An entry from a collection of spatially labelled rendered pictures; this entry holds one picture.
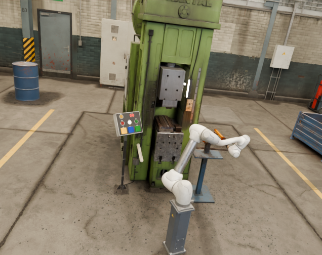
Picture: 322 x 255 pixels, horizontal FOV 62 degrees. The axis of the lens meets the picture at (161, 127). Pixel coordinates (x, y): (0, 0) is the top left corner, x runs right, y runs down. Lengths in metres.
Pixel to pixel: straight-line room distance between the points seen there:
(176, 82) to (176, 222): 1.71
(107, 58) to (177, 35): 5.50
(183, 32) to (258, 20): 6.65
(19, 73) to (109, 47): 2.83
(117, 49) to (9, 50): 3.64
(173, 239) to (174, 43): 2.32
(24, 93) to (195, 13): 5.15
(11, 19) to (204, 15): 7.60
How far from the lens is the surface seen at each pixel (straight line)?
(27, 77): 7.39
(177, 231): 2.98
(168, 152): 3.78
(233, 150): 3.16
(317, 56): 11.20
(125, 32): 8.69
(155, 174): 3.94
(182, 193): 2.71
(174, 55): 3.57
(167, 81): 3.46
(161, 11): 3.45
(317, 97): 10.51
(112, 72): 8.90
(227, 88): 10.07
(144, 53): 3.49
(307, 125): 6.89
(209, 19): 3.61
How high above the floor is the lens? 2.36
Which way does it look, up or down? 22 degrees down
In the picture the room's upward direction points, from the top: 7 degrees clockwise
